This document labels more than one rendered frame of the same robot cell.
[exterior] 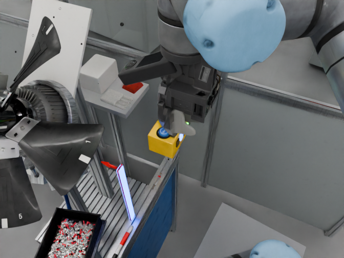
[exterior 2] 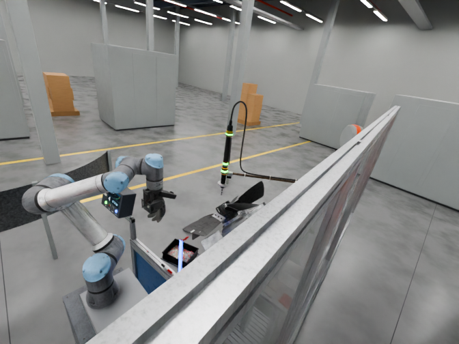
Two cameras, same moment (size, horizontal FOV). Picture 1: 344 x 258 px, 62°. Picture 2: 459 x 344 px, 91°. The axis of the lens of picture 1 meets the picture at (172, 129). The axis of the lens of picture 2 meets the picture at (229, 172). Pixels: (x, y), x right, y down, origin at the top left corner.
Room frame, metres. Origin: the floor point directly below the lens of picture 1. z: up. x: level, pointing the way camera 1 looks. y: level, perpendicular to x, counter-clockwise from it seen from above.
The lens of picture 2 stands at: (0.84, -0.84, 2.18)
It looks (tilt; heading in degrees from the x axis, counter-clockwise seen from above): 25 degrees down; 100
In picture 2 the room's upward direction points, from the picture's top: 8 degrees clockwise
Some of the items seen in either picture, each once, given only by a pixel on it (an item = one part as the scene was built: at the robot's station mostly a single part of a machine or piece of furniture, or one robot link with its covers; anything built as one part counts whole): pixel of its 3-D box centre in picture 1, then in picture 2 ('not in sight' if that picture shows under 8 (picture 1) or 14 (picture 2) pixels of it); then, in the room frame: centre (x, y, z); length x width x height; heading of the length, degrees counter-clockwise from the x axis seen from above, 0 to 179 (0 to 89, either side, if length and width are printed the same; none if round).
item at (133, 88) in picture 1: (132, 85); not in sight; (1.14, 0.20, 0.87); 0.08 x 0.08 x 0.02; 56
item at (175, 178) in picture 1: (173, 201); not in sight; (0.73, -0.01, 0.39); 0.04 x 0.04 x 0.78; 65
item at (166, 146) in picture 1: (169, 132); not in sight; (0.69, 0.01, 1.02); 0.16 x 0.10 x 0.11; 155
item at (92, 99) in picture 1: (107, 90); not in sight; (1.12, 0.33, 0.84); 0.36 x 0.24 x 0.03; 65
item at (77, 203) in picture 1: (71, 195); not in sight; (0.73, 0.54, 0.45); 0.09 x 0.04 x 0.91; 65
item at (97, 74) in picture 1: (96, 72); not in sight; (1.18, 0.39, 0.91); 0.17 x 0.16 x 0.11; 155
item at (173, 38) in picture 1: (186, 27); (155, 183); (0.36, -0.02, 1.65); 0.08 x 0.08 x 0.05
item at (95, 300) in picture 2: not in sight; (102, 288); (0.16, -0.21, 1.09); 0.15 x 0.15 x 0.10
